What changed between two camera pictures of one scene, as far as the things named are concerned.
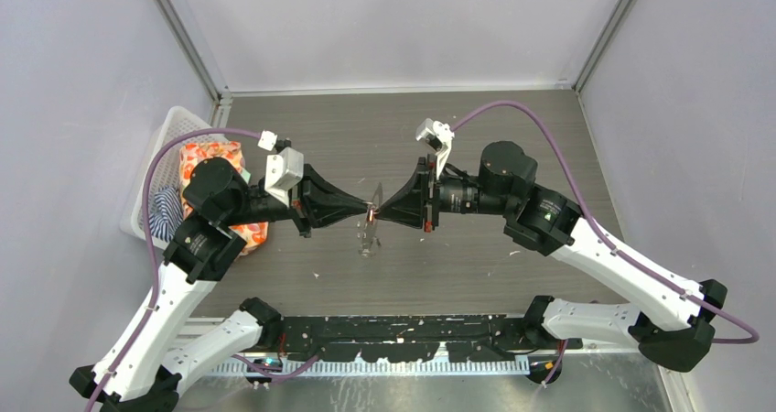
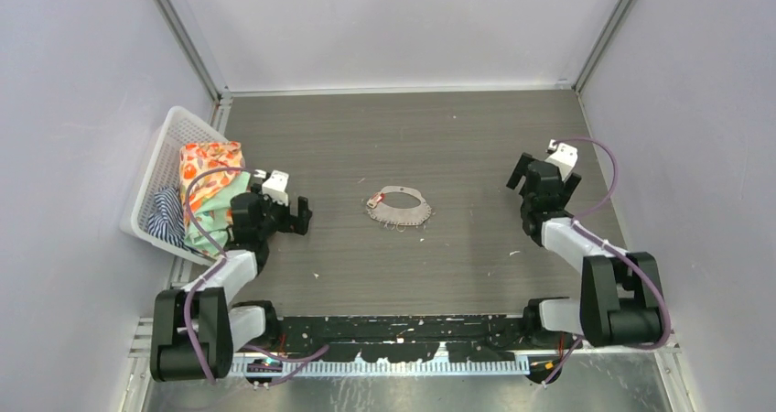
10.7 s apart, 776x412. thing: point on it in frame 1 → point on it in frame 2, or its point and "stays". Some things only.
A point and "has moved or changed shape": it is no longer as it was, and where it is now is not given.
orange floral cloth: x=191 y=155 stays
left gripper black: x=315 y=200 → x=291 y=223
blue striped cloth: x=168 y=214 stays
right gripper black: x=412 y=202 → x=566 y=191
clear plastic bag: x=366 y=226 has moved or changed shape
